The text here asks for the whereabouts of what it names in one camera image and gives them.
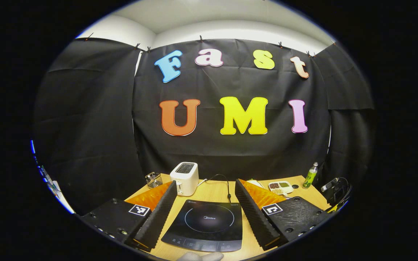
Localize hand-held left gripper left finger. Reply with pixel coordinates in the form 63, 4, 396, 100
80, 181, 178, 253

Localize dark device with cables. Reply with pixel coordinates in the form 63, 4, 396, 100
320, 177, 353, 208

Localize white toaster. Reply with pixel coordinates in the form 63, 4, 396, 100
169, 162, 199, 197

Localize white divided dish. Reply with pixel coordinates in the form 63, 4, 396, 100
268, 181, 294, 195

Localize black induction cooktop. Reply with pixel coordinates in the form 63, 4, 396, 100
161, 199, 243, 253

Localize wire utensil holder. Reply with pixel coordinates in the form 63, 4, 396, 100
145, 172, 163, 189

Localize black backdrop cloth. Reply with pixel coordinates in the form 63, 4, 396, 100
33, 37, 376, 215

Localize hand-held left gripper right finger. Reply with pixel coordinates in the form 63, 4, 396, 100
234, 179, 332, 252

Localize green drink bottle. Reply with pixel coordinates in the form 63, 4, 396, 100
302, 162, 319, 189

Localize black power cable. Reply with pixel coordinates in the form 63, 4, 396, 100
207, 174, 231, 203

